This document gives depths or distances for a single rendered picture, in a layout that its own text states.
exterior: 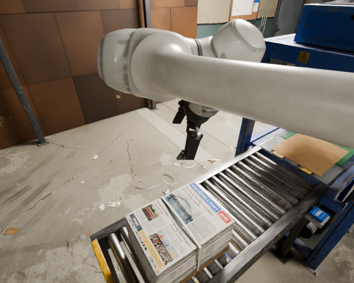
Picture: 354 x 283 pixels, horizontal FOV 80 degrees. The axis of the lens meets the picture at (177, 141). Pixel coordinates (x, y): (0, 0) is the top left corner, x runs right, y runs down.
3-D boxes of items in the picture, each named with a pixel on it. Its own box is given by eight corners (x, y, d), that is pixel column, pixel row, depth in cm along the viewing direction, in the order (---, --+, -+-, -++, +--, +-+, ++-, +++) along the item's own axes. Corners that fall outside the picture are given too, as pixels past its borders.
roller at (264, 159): (311, 195, 134) (314, 190, 131) (251, 156, 165) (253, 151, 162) (315, 192, 136) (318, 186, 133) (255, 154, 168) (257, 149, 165)
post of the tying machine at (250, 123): (231, 199, 224) (268, 41, 135) (226, 194, 230) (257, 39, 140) (237, 196, 228) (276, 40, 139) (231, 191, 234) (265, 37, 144)
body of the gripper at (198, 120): (186, 88, 54) (176, 109, 62) (190, 117, 50) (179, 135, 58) (212, 91, 56) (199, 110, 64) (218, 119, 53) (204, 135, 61)
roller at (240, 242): (244, 256, 103) (245, 251, 100) (185, 195, 135) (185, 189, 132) (250, 250, 106) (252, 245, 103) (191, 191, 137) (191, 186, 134)
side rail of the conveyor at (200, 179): (98, 255, 110) (92, 243, 103) (94, 247, 114) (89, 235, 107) (258, 159, 174) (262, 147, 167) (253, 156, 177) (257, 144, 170)
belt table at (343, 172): (331, 202, 136) (337, 191, 130) (249, 151, 179) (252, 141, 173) (371, 160, 169) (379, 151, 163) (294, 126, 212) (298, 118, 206)
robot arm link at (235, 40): (225, 72, 52) (175, 68, 48) (265, 13, 39) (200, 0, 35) (237, 109, 48) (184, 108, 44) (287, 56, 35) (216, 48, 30)
